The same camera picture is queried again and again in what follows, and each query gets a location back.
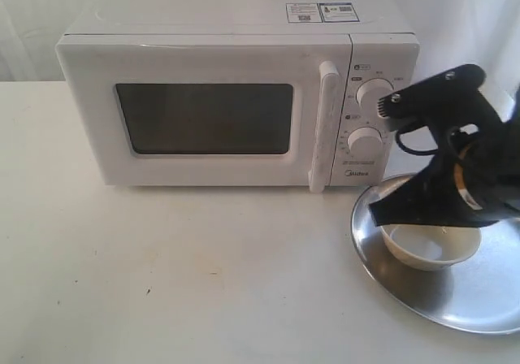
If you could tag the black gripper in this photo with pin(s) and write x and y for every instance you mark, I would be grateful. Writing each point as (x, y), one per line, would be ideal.
(467, 184)

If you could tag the white ceramic bowl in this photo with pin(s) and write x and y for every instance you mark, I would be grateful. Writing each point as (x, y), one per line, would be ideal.
(430, 248)

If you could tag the white microwave door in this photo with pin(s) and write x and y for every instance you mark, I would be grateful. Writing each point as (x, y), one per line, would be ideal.
(210, 110)

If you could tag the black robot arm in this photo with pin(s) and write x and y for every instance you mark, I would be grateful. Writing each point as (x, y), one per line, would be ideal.
(471, 182)

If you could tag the white microwave oven body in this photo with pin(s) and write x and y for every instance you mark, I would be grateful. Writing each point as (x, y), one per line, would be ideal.
(383, 46)

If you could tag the lower white control knob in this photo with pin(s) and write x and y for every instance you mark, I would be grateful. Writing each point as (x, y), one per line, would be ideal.
(365, 143)

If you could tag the white control knob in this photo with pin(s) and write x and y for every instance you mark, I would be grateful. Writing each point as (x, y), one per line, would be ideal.
(372, 90)
(365, 143)

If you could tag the round silver metal tray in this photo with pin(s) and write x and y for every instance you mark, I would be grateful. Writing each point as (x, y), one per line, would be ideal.
(479, 295)

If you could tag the upper white control knob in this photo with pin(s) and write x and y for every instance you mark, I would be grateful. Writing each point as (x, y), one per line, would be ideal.
(372, 90)

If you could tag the blue white label sticker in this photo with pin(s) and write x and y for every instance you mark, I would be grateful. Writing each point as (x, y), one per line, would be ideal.
(321, 12)

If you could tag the wrist camera on blue bracket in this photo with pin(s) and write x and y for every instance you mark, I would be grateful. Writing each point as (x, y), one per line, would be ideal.
(451, 98)

